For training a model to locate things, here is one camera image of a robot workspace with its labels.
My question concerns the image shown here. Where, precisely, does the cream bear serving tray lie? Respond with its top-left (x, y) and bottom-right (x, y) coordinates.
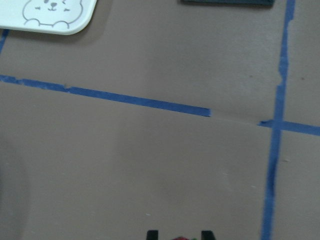
top-left (0, 0), bottom-right (97, 36)

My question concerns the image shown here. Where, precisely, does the grey folded cloth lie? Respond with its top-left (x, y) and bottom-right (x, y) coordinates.
top-left (183, 0), bottom-right (275, 6)

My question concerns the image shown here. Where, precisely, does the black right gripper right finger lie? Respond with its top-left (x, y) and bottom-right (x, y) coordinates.
top-left (201, 230), bottom-right (216, 240)

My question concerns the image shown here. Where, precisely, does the red strawberry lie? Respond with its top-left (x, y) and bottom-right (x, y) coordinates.
top-left (172, 236), bottom-right (189, 240)

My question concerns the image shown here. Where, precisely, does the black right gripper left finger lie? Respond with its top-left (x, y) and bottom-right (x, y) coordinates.
top-left (146, 229), bottom-right (159, 240)

